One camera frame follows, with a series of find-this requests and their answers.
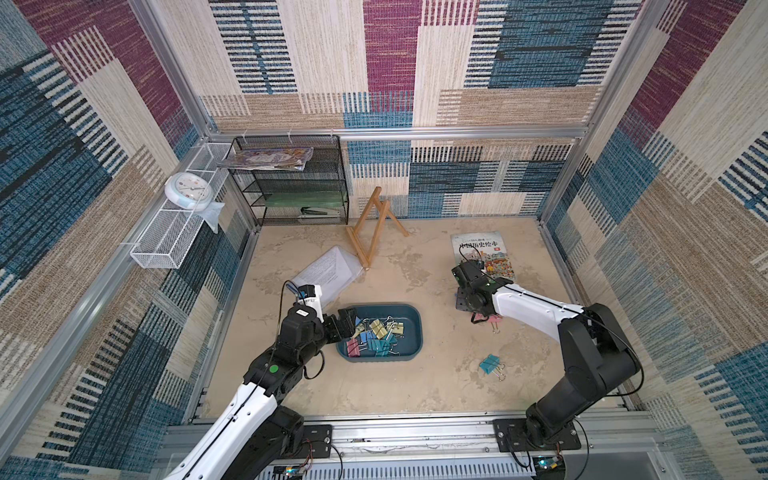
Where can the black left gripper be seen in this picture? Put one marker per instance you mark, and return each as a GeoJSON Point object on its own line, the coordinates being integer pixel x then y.
{"type": "Point", "coordinates": [346, 326]}

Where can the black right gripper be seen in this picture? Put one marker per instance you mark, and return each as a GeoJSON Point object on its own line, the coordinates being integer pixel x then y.
{"type": "Point", "coordinates": [462, 285]}

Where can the teal binder clip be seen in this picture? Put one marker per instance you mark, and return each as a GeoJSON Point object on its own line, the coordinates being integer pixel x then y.
{"type": "Point", "coordinates": [379, 348]}
{"type": "Point", "coordinates": [492, 365]}

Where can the teal binder clip front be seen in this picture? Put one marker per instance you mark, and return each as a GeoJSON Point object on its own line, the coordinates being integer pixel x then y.
{"type": "Point", "coordinates": [492, 365]}

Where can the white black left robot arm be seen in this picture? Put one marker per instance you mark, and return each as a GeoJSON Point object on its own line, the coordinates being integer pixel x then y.
{"type": "Point", "coordinates": [256, 429]}

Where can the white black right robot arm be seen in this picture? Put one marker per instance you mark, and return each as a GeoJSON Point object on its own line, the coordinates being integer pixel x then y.
{"type": "Point", "coordinates": [597, 356]}

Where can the blue binder clip lower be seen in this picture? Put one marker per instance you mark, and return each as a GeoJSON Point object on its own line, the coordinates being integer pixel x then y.
{"type": "Point", "coordinates": [365, 336]}

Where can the teal plastic storage box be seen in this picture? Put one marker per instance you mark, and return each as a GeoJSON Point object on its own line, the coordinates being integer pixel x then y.
{"type": "Point", "coordinates": [403, 348]}

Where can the Chinese history picture book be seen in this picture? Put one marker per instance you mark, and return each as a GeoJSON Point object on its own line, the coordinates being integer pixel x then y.
{"type": "Point", "coordinates": [489, 247]}

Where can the wooden easel stand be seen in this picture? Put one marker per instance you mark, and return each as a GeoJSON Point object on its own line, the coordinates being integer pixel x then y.
{"type": "Point", "coordinates": [364, 254]}

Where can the black stapler on shelf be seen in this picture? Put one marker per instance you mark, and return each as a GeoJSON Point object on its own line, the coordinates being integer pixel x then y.
{"type": "Point", "coordinates": [311, 211]}

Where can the magazine on shelf top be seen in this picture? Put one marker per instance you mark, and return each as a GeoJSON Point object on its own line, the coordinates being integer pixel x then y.
{"type": "Point", "coordinates": [265, 159]}

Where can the white round clock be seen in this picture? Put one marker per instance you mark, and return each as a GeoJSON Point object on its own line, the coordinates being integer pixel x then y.
{"type": "Point", "coordinates": [188, 191]}

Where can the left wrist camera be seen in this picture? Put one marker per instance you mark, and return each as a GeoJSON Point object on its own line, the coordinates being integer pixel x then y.
{"type": "Point", "coordinates": [307, 295]}

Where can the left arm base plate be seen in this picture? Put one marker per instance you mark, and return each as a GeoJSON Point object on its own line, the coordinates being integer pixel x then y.
{"type": "Point", "coordinates": [315, 443]}

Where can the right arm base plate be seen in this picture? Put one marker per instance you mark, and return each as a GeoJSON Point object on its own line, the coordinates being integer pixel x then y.
{"type": "Point", "coordinates": [511, 435]}

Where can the black wire shelf rack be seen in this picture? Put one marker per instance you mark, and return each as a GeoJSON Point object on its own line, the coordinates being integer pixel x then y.
{"type": "Point", "coordinates": [276, 197]}

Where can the white wire wall basket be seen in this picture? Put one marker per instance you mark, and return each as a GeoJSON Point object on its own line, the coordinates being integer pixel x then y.
{"type": "Point", "coordinates": [166, 241]}

